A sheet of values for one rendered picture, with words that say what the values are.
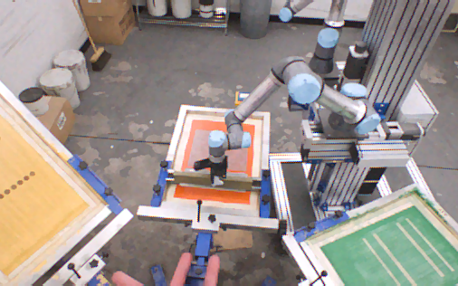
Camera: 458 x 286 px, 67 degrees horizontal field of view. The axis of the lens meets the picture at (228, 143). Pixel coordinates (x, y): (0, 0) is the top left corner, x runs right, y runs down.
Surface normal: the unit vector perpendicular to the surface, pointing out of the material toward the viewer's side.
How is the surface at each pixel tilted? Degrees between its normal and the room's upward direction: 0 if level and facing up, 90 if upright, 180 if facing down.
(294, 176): 0
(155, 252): 0
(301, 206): 0
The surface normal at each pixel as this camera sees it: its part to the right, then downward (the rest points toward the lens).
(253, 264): 0.02, -0.68
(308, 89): 0.07, 0.69
